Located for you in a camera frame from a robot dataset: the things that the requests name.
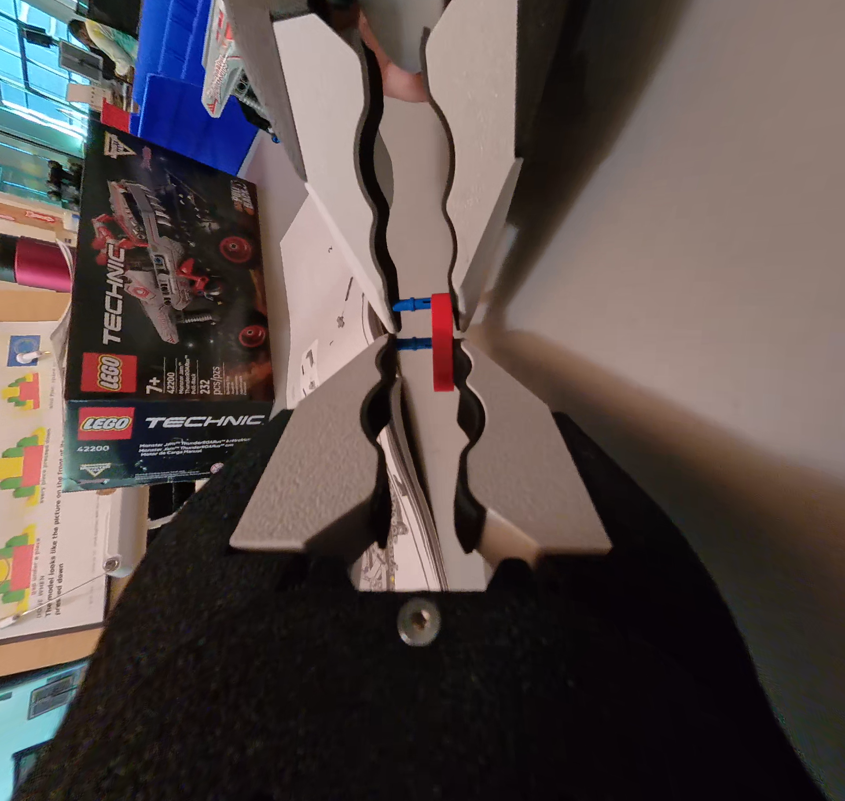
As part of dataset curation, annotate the person's right hand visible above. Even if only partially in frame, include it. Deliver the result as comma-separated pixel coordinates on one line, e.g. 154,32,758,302
379,55,431,104

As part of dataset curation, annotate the red toy beam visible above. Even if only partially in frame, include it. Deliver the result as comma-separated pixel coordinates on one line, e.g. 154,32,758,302
430,292,458,395

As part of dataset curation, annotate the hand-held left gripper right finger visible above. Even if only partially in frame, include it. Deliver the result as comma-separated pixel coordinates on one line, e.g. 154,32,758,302
454,341,613,566

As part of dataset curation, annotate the part-built toy truck model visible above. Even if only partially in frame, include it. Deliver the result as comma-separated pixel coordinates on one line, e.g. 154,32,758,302
197,0,281,145

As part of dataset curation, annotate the pink bottle with black lid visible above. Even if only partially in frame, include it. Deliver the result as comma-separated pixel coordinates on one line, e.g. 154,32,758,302
0,234,75,295

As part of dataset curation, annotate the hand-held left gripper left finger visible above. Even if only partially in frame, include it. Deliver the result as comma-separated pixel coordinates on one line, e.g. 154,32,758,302
228,334,405,552

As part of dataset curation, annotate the black toy set box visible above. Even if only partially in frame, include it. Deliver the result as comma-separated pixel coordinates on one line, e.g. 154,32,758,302
62,120,276,493

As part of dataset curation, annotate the sheet with brick pictures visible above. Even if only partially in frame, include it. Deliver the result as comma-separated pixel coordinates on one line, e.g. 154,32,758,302
0,318,129,645

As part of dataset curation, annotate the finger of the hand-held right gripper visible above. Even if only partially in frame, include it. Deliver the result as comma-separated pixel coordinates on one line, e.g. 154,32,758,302
271,12,402,319
421,0,525,331

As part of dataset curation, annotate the open instruction booklet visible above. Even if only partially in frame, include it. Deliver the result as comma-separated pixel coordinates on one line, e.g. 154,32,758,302
280,194,451,592

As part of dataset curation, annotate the grey desk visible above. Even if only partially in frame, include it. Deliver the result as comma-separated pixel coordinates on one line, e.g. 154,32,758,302
241,0,845,801

